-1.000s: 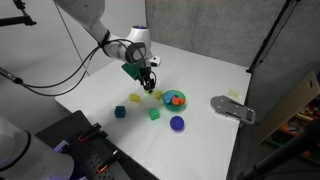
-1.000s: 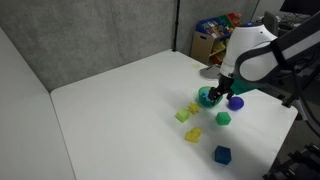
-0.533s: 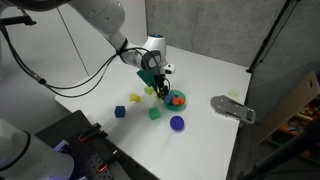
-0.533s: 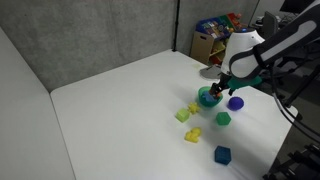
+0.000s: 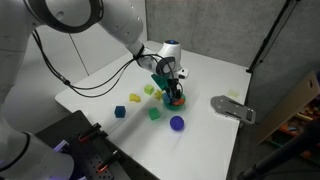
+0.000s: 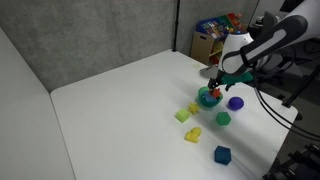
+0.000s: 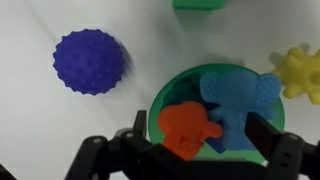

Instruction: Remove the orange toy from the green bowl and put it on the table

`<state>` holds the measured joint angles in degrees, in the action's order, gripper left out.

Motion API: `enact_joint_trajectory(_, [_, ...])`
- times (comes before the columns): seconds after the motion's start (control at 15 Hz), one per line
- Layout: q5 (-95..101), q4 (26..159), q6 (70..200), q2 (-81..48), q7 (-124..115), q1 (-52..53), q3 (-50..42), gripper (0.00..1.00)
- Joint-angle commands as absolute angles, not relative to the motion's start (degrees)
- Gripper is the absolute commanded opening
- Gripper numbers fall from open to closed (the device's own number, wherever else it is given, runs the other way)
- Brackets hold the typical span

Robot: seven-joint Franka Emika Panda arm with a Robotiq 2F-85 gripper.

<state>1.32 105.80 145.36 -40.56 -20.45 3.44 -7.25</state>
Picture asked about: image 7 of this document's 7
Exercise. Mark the purple bumpy ball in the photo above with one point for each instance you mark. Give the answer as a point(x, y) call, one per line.
point(88, 61)

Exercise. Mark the yellow spiky toy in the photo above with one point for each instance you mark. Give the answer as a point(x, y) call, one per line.
point(301, 76)

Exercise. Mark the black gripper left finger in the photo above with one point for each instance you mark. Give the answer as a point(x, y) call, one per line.
point(100, 156)

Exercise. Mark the emerald green cube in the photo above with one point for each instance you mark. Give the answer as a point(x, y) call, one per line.
point(198, 3)

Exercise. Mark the orange toy figure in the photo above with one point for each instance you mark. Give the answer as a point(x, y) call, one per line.
point(183, 125)

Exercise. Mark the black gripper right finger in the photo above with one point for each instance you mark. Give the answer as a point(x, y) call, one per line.
point(286, 153)

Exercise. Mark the green bowl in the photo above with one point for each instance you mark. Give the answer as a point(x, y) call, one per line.
point(175, 86)

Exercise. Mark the blue elephant toy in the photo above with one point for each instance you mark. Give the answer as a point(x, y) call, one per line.
point(235, 100)

